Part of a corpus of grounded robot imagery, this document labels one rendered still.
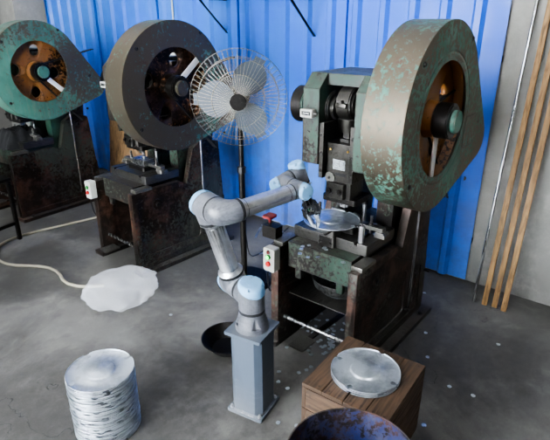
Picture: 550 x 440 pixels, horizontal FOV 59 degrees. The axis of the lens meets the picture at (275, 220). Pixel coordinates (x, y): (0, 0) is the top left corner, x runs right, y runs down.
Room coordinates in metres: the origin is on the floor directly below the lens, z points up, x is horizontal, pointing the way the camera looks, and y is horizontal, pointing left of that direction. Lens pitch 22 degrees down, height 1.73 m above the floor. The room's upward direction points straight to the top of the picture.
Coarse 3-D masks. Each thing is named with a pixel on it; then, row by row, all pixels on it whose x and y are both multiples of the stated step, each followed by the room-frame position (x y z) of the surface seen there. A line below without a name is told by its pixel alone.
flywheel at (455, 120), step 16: (448, 64) 2.30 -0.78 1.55; (448, 80) 2.32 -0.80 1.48; (432, 96) 2.20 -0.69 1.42; (464, 96) 2.40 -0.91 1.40; (432, 112) 2.11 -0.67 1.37; (448, 112) 2.07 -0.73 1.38; (432, 128) 2.09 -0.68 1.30; (448, 128) 2.07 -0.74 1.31; (448, 144) 2.36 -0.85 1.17; (432, 160) 2.13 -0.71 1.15; (448, 160) 2.31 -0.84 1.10; (432, 176) 2.15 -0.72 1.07
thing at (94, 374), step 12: (108, 348) 1.89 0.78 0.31; (84, 360) 1.81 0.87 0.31; (96, 360) 1.81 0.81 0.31; (108, 360) 1.81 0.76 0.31; (120, 360) 1.81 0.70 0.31; (132, 360) 1.81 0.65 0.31; (72, 372) 1.73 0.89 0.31; (84, 372) 1.73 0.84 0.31; (96, 372) 1.72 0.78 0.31; (108, 372) 1.72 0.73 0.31; (120, 372) 1.73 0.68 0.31; (84, 384) 1.65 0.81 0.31; (96, 384) 1.65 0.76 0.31; (108, 384) 1.65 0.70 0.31
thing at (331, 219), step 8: (320, 216) 2.38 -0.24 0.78; (328, 216) 2.37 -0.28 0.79; (336, 216) 2.37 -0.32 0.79; (344, 216) 2.38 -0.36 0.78; (352, 216) 2.38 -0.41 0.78; (320, 224) 2.27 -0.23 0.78; (328, 224) 2.27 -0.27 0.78; (336, 224) 2.27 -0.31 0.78; (344, 224) 2.27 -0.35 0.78; (352, 224) 2.27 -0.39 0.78
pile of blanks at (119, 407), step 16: (128, 384) 1.69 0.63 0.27; (80, 400) 1.60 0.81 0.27; (96, 400) 1.60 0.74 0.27; (112, 400) 1.62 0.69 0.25; (128, 400) 1.68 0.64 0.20; (80, 416) 1.61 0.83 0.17; (96, 416) 1.60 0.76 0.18; (112, 416) 1.62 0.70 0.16; (128, 416) 1.67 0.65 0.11; (80, 432) 1.62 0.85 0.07; (96, 432) 1.60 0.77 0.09; (112, 432) 1.61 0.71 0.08; (128, 432) 1.66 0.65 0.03
